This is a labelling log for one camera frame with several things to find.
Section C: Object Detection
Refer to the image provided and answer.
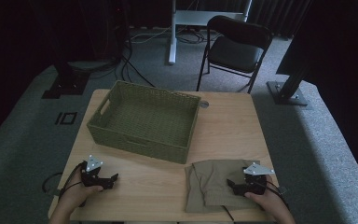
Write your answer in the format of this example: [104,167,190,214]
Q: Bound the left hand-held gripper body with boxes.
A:
[80,154,109,188]

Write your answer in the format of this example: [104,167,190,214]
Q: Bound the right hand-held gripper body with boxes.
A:
[242,162,275,196]

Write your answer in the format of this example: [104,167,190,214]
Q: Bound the khaki pants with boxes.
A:
[185,159,262,214]

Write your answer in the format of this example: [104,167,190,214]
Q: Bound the green woven basket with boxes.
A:
[86,79,202,165]

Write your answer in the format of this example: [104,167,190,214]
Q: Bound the person's right hand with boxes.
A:
[244,186,290,219]

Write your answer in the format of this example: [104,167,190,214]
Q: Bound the person's left hand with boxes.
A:
[60,169,104,213]

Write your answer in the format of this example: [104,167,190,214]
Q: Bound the black stand with square base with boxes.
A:
[41,0,91,100]

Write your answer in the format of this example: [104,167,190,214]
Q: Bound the black slanted stand with base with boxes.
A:
[266,59,313,107]

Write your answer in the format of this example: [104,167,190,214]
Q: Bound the black folding chair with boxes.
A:
[196,15,274,94]

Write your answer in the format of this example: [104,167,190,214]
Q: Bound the dark curtain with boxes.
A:
[248,0,313,39]

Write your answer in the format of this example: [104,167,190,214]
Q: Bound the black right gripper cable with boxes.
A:
[255,178,291,209]

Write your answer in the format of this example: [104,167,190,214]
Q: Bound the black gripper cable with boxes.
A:
[255,178,291,209]
[41,161,87,200]

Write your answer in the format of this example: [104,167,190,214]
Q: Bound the black cable under pants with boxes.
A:
[222,204,236,222]

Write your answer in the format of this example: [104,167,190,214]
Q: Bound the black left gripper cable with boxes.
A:
[41,161,87,200]

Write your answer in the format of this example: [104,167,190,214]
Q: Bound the black floor cable bundle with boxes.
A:
[114,27,157,89]

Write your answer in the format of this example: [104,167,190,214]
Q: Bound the white floor cable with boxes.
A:
[130,25,172,44]

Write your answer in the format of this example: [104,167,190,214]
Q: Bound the white desk frame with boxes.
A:
[167,0,254,65]

